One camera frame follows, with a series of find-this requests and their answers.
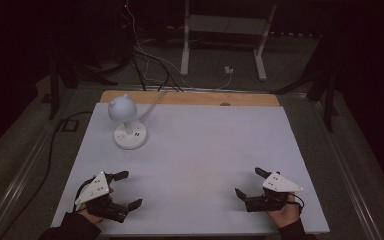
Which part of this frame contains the bundle of floor cables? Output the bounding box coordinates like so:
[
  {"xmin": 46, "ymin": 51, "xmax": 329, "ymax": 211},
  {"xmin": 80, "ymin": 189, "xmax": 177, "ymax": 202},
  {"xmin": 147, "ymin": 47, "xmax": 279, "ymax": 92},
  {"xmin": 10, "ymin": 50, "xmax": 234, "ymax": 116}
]
[{"xmin": 123, "ymin": 0, "xmax": 233, "ymax": 93}]

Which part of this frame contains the white metal stand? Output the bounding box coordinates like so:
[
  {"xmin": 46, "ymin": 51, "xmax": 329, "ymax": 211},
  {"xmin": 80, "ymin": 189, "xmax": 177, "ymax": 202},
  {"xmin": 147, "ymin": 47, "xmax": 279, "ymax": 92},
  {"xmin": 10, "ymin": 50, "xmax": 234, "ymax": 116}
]
[{"xmin": 179, "ymin": 0, "xmax": 278, "ymax": 82}]

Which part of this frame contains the white table mat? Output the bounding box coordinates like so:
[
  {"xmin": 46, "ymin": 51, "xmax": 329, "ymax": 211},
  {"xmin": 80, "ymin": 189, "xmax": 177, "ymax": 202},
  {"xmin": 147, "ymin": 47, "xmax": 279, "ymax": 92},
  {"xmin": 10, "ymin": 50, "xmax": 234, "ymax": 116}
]
[{"xmin": 50, "ymin": 102, "xmax": 331, "ymax": 236}]

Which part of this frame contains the black cable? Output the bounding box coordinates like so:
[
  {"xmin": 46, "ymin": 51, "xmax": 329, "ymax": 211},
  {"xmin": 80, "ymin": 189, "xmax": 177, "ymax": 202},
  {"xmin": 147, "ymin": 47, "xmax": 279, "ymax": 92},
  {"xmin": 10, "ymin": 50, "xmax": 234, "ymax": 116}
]
[{"xmin": 0, "ymin": 110, "xmax": 94, "ymax": 240}]

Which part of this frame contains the person's left hand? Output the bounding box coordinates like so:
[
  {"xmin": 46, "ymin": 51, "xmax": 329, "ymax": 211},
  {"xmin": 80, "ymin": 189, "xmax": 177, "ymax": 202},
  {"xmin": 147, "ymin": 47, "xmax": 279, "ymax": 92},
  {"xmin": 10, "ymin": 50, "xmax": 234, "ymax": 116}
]
[{"xmin": 78, "ymin": 205, "xmax": 105, "ymax": 225}]

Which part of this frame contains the black tripod stand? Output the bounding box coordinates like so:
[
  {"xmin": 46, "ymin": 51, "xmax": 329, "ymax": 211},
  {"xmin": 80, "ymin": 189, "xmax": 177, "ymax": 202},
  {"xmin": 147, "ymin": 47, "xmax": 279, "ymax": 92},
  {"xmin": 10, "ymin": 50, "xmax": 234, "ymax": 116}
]
[
  {"xmin": 269, "ymin": 39, "xmax": 341, "ymax": 133},
  {"xmin": 41, "ymin": 56, "xmax": 118, "ymax": 120}
]

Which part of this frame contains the person's right hand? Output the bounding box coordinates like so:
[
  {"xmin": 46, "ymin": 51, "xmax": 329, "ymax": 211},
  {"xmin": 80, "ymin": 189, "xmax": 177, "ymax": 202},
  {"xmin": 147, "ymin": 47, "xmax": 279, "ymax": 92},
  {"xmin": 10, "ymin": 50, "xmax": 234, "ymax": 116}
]
[{"xmin": 266, "ymin": 193, "xmax": 303, "ymax": 230}]

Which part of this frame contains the white desk lamp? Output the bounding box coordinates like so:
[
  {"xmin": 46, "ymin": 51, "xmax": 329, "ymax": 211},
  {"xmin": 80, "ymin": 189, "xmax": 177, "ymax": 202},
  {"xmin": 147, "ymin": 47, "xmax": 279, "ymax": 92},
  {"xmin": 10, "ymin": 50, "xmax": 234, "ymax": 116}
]
[{"xmin": 107, "ymin": 93, "xmax": 149, "ymax": 150}]

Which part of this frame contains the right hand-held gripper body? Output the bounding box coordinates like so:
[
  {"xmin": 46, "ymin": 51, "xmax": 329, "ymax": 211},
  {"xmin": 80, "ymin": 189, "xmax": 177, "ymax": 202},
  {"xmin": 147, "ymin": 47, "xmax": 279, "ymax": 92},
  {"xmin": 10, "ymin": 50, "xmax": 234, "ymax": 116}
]
[{"xmin": 245, "ymin": 171, "xmax": 305, "ymax": 213}]

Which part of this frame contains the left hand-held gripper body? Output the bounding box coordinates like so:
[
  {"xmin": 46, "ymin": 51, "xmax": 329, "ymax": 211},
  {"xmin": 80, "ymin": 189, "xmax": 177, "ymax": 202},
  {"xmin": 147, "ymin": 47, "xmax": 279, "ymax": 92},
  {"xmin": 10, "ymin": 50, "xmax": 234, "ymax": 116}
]
[{"xmin": 74, "ymin": 171, "xmax": 129, "ymax": 224}]

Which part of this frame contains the white lamp cable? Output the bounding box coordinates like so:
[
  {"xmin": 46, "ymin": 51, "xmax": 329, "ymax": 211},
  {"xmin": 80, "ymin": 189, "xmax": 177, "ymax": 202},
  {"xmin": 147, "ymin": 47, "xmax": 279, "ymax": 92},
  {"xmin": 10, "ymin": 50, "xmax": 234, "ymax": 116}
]
[{"xmin": 137, "ymin": 91, "xmax": 168, "ymax": 123}]

